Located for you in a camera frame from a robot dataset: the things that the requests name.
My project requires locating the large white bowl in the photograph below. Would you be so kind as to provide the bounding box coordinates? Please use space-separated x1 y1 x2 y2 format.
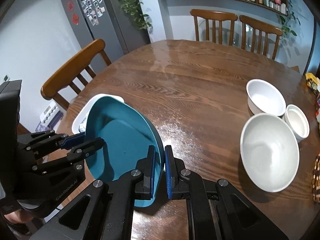
240 113 299 193

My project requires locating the back wooden chair left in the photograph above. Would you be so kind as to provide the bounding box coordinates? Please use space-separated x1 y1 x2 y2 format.
190 9 238 46

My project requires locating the small white ramekin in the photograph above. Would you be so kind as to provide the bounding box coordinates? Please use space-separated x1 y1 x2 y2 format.
283 104 310 142

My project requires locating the person's hand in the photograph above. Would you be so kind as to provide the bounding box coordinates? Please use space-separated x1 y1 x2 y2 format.
4 209 33 224

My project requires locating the wooden bead trivet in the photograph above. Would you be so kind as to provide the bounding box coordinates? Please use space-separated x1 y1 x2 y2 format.
311 153 320 204

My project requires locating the blue dish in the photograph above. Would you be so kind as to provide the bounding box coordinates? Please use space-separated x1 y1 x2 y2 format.
85 96 165 191

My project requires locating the hanging green plant right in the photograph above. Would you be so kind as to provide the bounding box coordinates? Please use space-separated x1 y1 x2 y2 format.
279 0 301 39

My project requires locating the hanging green plant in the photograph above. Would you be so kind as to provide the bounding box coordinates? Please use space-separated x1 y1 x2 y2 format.
279 0 301 39
117 0 152 30

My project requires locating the wooden chair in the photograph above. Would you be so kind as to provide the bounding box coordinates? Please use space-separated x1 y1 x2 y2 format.
41 39 111 111
190 9 238 46
239 15 283 60

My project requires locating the grey refrigerator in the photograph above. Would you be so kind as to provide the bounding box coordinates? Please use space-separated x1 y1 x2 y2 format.
61 0 150 62

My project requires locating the yellow snack packet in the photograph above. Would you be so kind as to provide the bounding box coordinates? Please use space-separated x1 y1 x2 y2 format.
305 73 320 95

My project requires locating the back wooden chair right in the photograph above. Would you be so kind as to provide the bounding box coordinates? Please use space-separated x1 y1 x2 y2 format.
239 15 283 60

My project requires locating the hanging green plant left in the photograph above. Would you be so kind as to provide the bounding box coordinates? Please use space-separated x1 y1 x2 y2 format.
117 0 152 30

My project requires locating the medium white bowl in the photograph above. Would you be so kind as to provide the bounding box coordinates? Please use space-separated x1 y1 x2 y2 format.
246 79 286 117

